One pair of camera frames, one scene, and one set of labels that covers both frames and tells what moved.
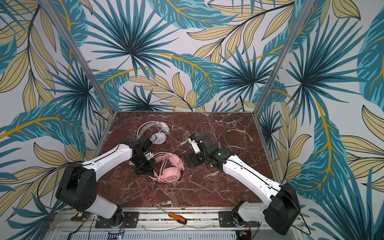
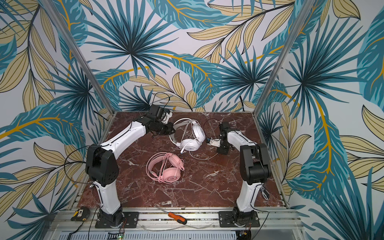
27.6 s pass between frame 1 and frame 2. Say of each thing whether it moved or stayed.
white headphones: moved
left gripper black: moved
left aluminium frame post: stayed
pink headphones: stayed
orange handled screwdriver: stayed
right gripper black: moved
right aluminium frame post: stayed
